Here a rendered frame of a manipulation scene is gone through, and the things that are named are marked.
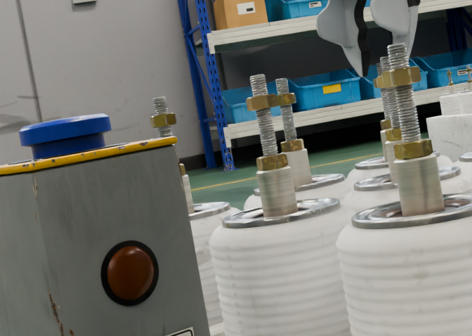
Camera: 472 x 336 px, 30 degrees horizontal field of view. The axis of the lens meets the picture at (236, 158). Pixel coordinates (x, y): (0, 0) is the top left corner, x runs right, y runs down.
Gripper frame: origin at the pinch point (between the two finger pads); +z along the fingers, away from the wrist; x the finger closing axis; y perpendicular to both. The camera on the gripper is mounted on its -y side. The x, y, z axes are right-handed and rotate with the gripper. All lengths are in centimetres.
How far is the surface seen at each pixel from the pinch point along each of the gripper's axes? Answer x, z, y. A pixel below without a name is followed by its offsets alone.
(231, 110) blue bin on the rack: -294, 1, -308
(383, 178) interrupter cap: 6.8, 9.1, 13.9
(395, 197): 10.7, 9.9, 18.8
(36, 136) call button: 11.1, 2.1, 46.4
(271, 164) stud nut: 7.2, 6.1, 26.8
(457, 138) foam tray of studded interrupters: -102, 24, -204
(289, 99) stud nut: -1.7, 2.2, 12.6
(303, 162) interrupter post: -1.4, 7.4, 12.4
